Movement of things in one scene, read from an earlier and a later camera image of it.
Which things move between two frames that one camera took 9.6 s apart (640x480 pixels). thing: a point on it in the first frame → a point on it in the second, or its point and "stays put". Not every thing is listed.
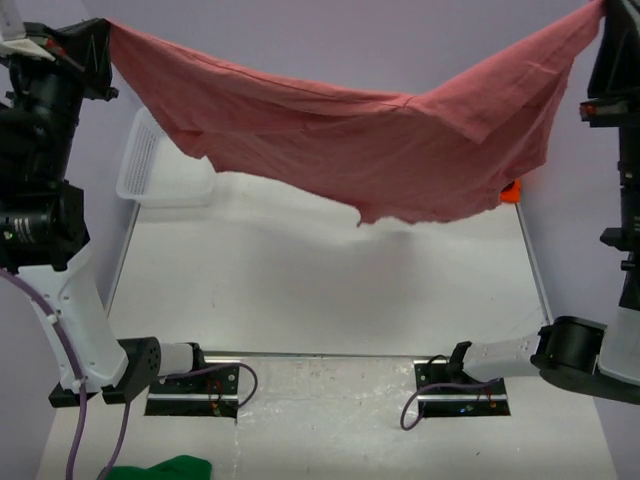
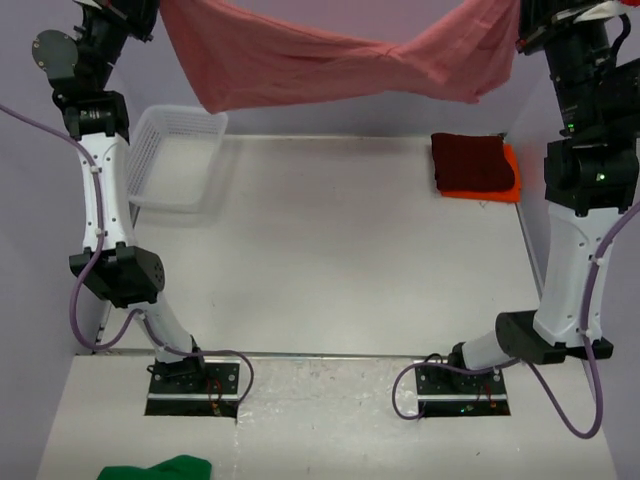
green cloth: [177, 468] stays put
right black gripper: [615, 66] → [540, 19]
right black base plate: [444, 402] stays put
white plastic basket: [155, 173] stays put
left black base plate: [211, 393] stays put
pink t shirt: [437, 155] → [232, 50]
